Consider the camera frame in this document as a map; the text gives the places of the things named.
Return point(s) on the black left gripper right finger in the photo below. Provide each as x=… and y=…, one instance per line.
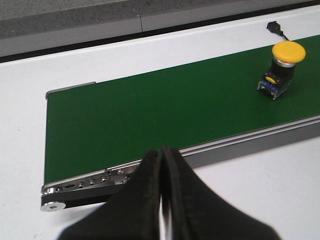
x=194, y=212

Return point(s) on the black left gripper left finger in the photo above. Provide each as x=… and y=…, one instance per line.
x=130, y=214

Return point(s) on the black drive belt with pulleys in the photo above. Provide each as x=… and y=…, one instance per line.
x=56, y=201

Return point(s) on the green conveyor belt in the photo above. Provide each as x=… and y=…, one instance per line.
x=242, y=70

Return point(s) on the yellow mushroom button lower left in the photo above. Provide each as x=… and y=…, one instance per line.
x=276, y=79

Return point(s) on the grey granite slab left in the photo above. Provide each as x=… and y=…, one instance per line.
x=26, y=17

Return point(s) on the aluminium conveyor frame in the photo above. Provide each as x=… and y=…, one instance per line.
x=237, y=145

